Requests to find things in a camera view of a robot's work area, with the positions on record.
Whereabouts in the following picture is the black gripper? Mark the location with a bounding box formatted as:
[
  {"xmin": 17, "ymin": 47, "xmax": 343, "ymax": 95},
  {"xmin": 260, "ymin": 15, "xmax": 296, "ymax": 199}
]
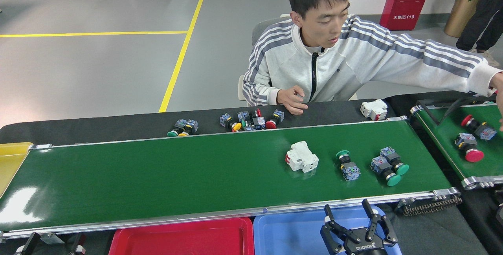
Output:
[{"xmin": 320, "ymin": 199, "xmax": 398, "ymax": 255}]

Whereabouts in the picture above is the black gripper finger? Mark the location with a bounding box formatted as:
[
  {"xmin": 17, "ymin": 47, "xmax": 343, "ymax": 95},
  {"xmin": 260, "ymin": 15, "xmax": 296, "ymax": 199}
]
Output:
[
  {"xmin": 70, "ymin": 233, "xmax": 86, "ymax": 255},
  {"xmin": 14, "ymin": 232, "xmax": 41, "ymax": 255}
]

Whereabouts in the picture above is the green push button switch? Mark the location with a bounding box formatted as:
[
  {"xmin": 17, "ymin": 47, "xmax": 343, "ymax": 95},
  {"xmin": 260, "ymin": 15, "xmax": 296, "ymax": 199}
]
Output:
[
  {"xmin": 335, "ymin": 150, "xmax": 361, "ymax": 182},
  {"xmin": 167, "ymin": 119, "xmax": 189, "ymax": 138}
]

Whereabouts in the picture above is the white circuit breaker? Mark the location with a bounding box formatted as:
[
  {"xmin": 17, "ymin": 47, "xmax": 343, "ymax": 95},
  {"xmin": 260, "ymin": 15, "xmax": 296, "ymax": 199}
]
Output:
[
  {"xmin": 360, "ymin": 99, "xmax": 389, "ymax": 121},
  {"xmin": 285, "ymin": 140, "xmax": 319, "ymax": 174}
]

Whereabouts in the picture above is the green mushroom button switch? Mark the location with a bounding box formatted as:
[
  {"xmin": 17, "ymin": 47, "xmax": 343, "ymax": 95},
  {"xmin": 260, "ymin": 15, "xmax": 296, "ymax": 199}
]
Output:
[
  {"xmin": 370, "ymin": 156, "xmax": 402, "ymax": 187},
  {"xmin": 237, "ymin": 110, "xmax": 253, "ymax": 132},
  {"xmin": 379, "ymin": 146, "xmax": 410, "ymax": 176}
]

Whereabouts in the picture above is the red push button switch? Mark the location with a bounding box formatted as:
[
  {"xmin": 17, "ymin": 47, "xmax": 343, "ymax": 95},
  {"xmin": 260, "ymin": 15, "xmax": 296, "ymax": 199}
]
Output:
[{"xmin": 461, "ymin": 114, "xmax": 497, "ymax": 141}]

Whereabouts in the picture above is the yellow push button switch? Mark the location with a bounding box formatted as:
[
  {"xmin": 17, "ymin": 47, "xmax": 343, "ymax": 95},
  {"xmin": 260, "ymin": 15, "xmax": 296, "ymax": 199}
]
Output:
[
  {"xmin": 219, "ymin": 113, "xmax": 242, "ymax": 132},
  {"xmin": 178, "ymin": 120, "xmax": 199, "ymax": 138}
]

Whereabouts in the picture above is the blue plastic tray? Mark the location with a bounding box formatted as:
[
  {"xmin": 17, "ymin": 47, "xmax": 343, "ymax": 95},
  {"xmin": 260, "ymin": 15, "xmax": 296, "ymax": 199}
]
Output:
[{"xmin": 253, "ymin": 205, "xmax": 402, "ymax": 255}]

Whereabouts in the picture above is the yellow plastic tray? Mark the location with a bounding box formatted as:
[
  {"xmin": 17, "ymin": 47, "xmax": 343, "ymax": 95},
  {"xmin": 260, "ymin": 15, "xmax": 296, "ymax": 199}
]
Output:
[{"xmin": 0, "ymin": 142, "xmax": 34, "ymax": 198}]

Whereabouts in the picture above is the red plastic tray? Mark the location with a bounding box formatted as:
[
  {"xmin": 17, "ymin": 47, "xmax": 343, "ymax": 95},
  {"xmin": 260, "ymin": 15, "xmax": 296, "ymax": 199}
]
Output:
[{"xmin": 109, "ymin": 218, "xmax": 255, "ymax": 255}]

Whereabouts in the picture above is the short green conveyor belt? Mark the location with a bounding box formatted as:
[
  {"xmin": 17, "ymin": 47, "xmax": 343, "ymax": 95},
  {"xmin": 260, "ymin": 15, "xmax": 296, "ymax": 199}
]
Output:
[{"xmin": 410, "ymin": 102, "xmax": 503, "ymax": 190}]

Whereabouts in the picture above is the long green conveyor belt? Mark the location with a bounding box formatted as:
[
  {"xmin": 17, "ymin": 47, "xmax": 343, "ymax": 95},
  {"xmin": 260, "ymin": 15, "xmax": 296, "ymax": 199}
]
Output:
[{"xmin": 0, "ymin": 116, "xmax": 461, "ymax": 244}]

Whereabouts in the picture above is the person's right hand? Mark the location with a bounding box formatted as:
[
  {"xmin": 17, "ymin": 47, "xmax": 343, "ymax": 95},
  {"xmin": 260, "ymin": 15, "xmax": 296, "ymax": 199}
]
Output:
[{"xmin": 276, "ymin": 86, "xmax": 309, "ymax": 115}]

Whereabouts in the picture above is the person's left hand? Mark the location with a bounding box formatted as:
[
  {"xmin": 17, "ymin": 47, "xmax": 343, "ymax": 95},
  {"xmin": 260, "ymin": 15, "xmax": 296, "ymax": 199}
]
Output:
[{"xmin": 490, "ymin": 72, "xmax": 503, "ymax": 132}]

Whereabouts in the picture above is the seated person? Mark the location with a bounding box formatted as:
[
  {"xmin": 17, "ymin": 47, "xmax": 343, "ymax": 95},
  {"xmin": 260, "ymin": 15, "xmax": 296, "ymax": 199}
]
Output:
[{"xmin": 242, "ymin": 0, "xmax": 503, "ymax": 132}]

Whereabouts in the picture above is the grey chair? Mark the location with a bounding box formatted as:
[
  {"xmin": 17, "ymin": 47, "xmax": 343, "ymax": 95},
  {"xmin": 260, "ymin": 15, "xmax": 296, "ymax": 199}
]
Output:
[{"xmin": 238, "ymin": 13, "xmax": 293, "ymax": 102}]

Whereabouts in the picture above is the red fire extinguisher box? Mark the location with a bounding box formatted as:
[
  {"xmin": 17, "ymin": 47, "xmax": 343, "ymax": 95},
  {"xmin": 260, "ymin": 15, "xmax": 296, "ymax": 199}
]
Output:
[{"xmin": 379, "ymin": 0, "xmax": 436, "ymax": 31}]

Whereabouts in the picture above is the standing person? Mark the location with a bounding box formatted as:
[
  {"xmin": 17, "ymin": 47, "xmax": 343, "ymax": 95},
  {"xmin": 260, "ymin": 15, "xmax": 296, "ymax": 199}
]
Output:
[{"xmin": 456, "ymin": 0, "xmax": 503, "ymax": 67}]

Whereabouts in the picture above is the black drive chain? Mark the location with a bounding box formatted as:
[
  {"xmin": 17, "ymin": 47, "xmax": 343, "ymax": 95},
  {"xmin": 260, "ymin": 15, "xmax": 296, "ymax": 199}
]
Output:
[{"xmin": 397, "ymin": 196, "xmax": 463, "ymax": 217}]

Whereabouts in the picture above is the black cable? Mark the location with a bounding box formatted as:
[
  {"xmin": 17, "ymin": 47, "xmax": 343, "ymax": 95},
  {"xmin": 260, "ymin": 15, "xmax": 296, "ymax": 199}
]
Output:
[{"xmin": 417, "ymin": 92, "xmax": 497, "ymax": 127}]

